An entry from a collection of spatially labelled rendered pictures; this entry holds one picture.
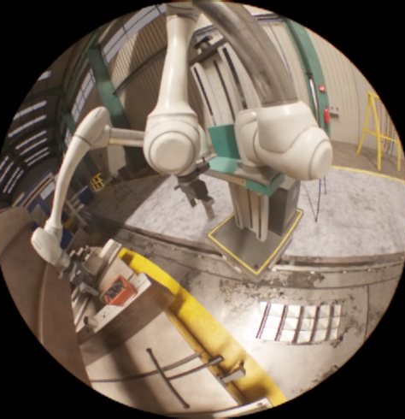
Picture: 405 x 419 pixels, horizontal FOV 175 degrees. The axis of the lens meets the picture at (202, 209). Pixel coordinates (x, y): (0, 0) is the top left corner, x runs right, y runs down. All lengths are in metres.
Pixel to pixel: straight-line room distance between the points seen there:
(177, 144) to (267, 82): 0.24
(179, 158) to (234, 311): 1.32
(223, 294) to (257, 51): 1.54
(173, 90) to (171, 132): 0.11
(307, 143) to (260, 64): 0.19
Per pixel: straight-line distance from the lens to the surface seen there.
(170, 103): 0.27
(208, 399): 1.28
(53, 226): 0.78
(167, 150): 0.20
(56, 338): 1.05
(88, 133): 0.61
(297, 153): 0.31
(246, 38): 0.36
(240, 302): 1.38
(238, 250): 1.22
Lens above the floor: 1.36
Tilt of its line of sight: 37 degrees down
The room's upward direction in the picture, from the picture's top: 22 degrees counter-clockwise
